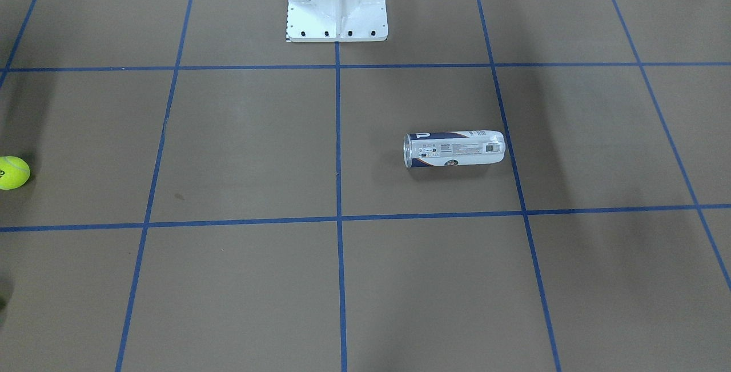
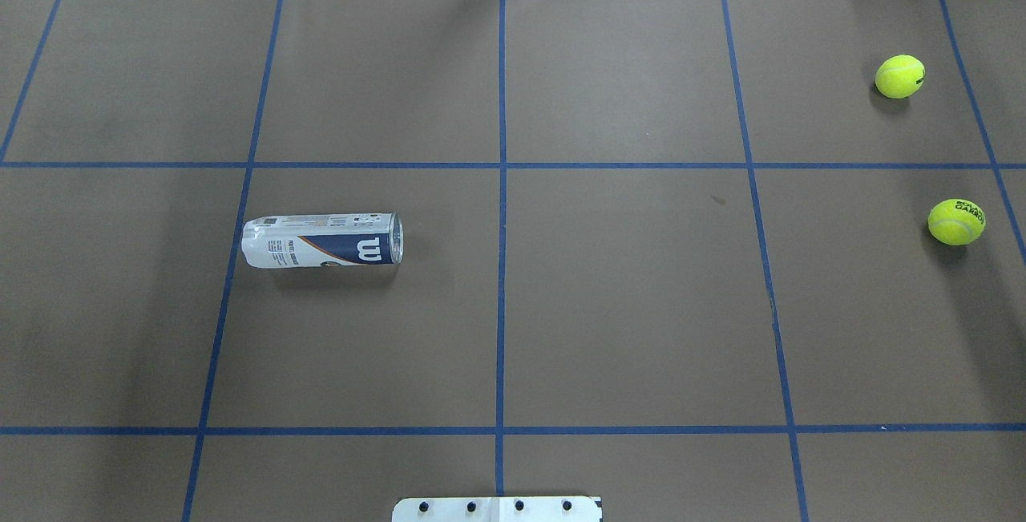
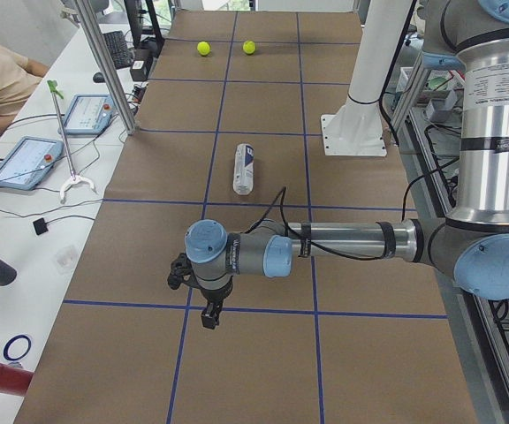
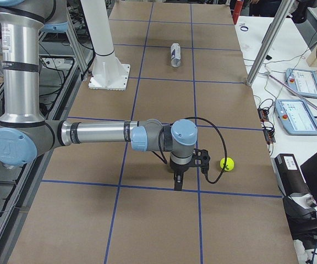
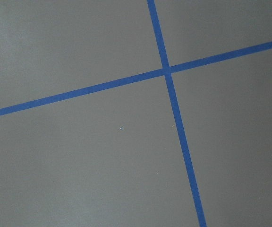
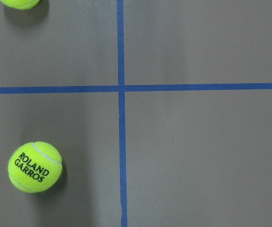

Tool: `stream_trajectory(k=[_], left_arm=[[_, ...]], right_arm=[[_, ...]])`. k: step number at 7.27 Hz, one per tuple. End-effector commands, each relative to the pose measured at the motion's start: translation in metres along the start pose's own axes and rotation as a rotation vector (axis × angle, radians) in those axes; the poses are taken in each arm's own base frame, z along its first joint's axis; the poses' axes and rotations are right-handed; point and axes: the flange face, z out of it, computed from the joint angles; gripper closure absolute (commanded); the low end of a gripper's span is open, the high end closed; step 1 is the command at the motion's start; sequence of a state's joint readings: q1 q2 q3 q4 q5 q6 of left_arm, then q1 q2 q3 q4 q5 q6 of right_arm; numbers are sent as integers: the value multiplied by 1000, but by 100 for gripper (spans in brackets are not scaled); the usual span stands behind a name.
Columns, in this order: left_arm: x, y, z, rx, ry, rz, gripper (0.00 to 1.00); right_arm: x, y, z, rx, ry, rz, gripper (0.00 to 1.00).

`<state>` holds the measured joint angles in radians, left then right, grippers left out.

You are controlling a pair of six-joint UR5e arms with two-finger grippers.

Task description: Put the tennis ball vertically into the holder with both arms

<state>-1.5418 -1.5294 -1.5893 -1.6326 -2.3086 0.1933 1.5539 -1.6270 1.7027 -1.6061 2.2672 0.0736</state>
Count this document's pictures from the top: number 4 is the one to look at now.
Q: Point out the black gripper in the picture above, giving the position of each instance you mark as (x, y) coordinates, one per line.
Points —
(178, 168)

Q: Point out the circuit board with wires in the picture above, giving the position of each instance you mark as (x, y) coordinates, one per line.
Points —
(266, 124)

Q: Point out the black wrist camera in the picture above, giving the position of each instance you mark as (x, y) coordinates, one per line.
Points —
(201, 159)

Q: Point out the teach pendant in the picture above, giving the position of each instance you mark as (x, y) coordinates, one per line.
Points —
(304, 82)
(296, 117)

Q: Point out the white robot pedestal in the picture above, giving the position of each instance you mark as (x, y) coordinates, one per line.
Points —
(108, 72)

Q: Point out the blue white tennis ball can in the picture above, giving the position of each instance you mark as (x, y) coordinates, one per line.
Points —
(175, 55)

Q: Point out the yellow tennis ball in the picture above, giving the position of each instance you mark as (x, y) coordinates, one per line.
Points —
(227, 164)

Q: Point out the far teach pendant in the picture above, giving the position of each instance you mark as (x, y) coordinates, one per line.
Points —
(304, 82)

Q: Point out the black box with label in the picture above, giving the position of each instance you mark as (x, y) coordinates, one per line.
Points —
(290, 175)

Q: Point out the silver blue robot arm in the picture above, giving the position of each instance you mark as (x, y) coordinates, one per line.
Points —
(25, 134)

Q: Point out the aluminium frame post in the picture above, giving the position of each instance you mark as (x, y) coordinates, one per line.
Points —
(268, 39)

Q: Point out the near teach pendant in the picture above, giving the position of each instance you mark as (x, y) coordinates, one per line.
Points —
(296, 117)

